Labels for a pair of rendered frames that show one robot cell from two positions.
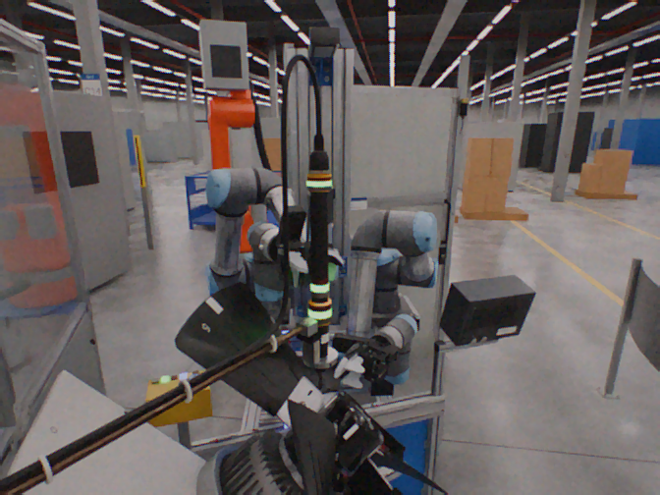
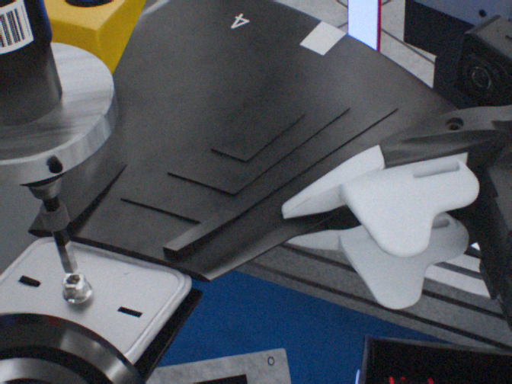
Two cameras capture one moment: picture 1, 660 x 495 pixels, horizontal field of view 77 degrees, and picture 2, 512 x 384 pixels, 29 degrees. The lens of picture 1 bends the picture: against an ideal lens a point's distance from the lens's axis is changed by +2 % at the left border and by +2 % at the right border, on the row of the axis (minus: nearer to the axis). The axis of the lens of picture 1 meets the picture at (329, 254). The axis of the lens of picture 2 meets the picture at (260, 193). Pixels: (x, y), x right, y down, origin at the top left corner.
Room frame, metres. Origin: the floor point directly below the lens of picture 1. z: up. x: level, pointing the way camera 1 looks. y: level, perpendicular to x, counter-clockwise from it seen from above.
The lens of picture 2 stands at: (0.60, -0.25, 1.54)
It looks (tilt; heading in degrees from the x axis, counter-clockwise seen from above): 45 degrees down; 48
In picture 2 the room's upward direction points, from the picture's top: 5 degrees counter-clockwise
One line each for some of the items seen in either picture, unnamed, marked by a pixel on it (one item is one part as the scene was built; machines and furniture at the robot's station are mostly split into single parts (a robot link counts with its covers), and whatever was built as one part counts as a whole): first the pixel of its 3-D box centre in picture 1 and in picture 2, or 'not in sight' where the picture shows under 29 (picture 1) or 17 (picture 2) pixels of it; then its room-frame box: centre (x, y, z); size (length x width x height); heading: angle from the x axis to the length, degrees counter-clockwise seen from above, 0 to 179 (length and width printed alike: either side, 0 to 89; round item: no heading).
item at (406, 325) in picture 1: (399, 332); not in sight; (1.08, -0.20, 1.17); 0.11 x 0.08 x 0.09; 145
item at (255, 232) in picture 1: (266, 240); not in sight; (0.98, 0.15, 1.48); 0.11 x 0.08 x 0.09; 28
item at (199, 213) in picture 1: (222, 198); not in sight; (7.91, 2.04, 0.49); 1.27 x 0.88 x 0.98; 172
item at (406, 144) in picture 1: (376, 228); not in sight; (2.74, -0.32, 1.10); 1.21 x 0.06 x 2.20; 108
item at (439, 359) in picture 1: (438, 368); not in sight; (1.24, -0.37, 0.96); 0.03 x 0.03 x 0.20; 18
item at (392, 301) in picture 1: (383, 295); not in sight; (1.57, -0.22, 1.09); 0.15 x 0.15 x 0.10
